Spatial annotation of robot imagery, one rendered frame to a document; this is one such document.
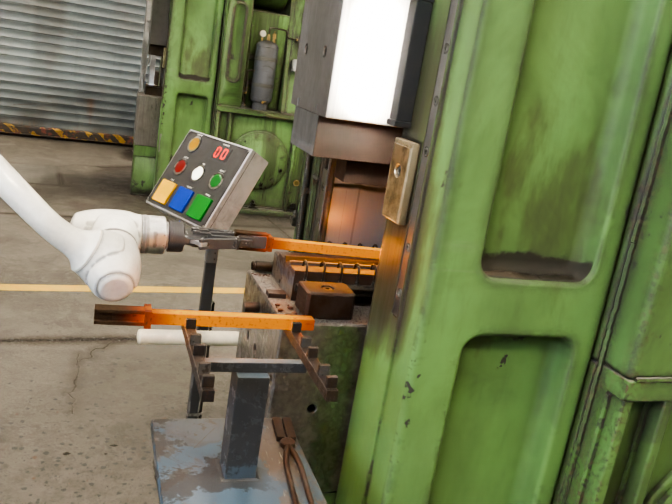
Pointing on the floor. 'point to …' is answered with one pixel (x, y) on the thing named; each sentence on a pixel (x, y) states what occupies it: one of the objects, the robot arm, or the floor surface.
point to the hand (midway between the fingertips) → (251, 240)
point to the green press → (223, 91)
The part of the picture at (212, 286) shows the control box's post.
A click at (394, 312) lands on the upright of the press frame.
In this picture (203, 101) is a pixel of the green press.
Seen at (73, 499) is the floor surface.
